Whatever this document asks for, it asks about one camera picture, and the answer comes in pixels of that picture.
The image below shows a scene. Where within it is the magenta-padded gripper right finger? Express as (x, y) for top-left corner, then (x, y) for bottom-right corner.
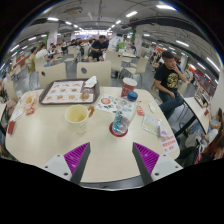
(131, 142), (184, 186)

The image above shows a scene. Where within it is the clear bag of fried snacks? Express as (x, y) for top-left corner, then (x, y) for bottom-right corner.
(20, 91), (40, 111)

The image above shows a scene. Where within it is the person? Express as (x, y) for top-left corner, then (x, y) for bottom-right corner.
(153, 50), (187, 119)
(199, 107), (224, 134)
(27, 46), (38, 74)
(87, 34), (109, 63)
(35, 42), (54, 68)
(178, 128), (224, 166)

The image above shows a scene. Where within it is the red paper cup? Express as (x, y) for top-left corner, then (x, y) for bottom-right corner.
(120, 77), (138, 98)

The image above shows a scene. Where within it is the printed paper leaflet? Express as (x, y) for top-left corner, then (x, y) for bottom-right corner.
(141, 112), (162, 136)

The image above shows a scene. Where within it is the dark food tray with liner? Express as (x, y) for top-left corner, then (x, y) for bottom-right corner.
(38, 78), (101, 106)

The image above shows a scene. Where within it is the white paper napkin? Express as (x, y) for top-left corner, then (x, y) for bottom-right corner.
(83, 75), (98, 89)

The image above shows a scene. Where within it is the beige chair with round hole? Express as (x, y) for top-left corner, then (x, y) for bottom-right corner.
(76, 60), (112, 88)
(38, 62), (68, 89)

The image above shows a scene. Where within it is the colourful sticker sheet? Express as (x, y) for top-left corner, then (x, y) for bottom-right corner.
(94, 94), (134, 115)

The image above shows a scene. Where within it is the beige neighbouring table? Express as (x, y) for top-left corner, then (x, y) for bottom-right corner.
(176, 96), (211, 138)

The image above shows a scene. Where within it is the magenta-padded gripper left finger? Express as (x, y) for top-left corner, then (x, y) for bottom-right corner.
(41, 142), (92, 186)

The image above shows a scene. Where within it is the white paper with red print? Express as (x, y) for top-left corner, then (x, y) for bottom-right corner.
(159, 134), (178, 154)

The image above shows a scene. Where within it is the clear blue-capped water bottle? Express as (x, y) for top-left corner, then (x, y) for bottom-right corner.
(111, 90), (139, 135)

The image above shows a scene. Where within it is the red cardboard box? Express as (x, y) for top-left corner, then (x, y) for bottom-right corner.
(7, 120), (16, 136)

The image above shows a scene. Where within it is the group of ceiling lights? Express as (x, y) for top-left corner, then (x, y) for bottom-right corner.
(9, 3), (221, 73)

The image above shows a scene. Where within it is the group of beige cafeteria chairs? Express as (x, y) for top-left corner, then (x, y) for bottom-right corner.
(104, 48), (149, 79)

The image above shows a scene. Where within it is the flat round red coaster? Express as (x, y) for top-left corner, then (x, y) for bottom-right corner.
(108, 121), (129, 138)

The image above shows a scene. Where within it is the cream mug with pretzel handle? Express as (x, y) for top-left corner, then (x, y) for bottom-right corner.
(64, 104), (96, 135)

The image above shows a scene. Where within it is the ceiling air conditioner unit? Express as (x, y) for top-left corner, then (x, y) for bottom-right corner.
(63, 6), (84, 15)

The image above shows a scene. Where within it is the white printed card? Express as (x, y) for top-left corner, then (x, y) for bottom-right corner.
(9, 107), (26, 122)

